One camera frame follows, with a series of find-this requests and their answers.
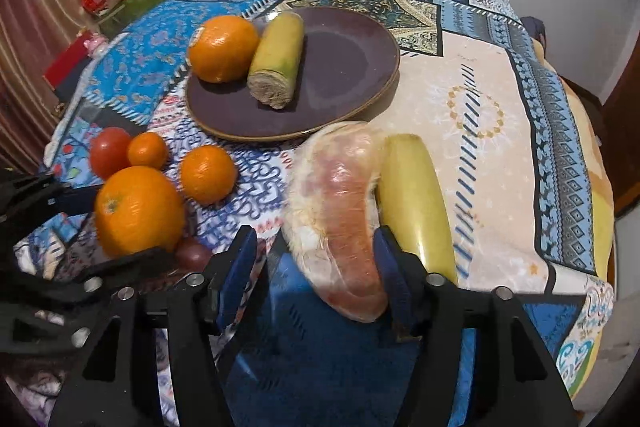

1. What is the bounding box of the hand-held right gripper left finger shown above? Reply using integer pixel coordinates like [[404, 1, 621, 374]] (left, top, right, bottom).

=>
[[50, 225, 259, 427]]

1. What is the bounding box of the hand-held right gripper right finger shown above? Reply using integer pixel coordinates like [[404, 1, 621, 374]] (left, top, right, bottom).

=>
[[372, 227, 577, 427]]

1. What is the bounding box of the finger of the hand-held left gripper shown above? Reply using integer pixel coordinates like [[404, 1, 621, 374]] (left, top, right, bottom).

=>
[[0, 246, 177, 359], [0, 173, 99, 234]]

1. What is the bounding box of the large orange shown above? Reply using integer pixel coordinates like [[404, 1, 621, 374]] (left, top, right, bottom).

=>
[[94, 166, 186, 258]]

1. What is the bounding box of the plastic-wrapped pomelo segment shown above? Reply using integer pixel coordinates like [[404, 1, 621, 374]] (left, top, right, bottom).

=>
[[282, 121, 390, 323]]

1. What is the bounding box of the brown ceramic plate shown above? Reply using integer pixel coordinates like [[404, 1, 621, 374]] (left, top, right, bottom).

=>
[[186, 6, 401, 142]]

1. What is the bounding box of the dark purple plum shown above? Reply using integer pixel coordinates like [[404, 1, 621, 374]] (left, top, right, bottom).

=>
[[174, 239, 214, 272]]

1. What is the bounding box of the red tomato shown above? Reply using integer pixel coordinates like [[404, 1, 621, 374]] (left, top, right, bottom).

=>
[[89, 127, 134, 180]]

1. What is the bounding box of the medium mandarin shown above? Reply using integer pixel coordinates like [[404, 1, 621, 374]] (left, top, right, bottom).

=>
[[180, 145, 238, 204]]

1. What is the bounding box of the small mandarin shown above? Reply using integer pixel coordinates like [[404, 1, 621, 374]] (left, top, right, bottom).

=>
[[126, 132, 170, 172]]

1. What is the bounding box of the flat red case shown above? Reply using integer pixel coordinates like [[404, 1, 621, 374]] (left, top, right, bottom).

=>
[[44, 41, 102, 94]]

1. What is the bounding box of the small pink toy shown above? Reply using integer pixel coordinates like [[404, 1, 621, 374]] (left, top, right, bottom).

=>
[[82, 32, 109, 58]]

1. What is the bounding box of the brown striped curtain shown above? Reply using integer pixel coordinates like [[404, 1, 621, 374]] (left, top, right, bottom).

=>
[[0, 0, 92, 174]]

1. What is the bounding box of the cut green-yellow fruit piece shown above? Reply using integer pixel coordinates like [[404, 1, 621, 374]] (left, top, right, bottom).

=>
[[247, 12, 306, 110]]

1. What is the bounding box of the orange with sticker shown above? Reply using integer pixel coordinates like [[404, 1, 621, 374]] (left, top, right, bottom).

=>
[[187, 15, 261, 84]]

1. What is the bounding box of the yellow blanket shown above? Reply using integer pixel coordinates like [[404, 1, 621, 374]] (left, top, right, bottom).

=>
[[530, 32, 617, 404]]

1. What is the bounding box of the blue patterned patchwork tablecloth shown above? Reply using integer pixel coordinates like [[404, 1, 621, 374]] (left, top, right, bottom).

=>
[[12, 0, 616, 427]]

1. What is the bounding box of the green crate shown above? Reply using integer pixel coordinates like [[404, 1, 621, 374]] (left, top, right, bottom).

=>
[[97, 0, 177, 38]]

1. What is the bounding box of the dark wooden furniture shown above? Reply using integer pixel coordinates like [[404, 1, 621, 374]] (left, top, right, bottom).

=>
[[560, 52, 640, 219]]

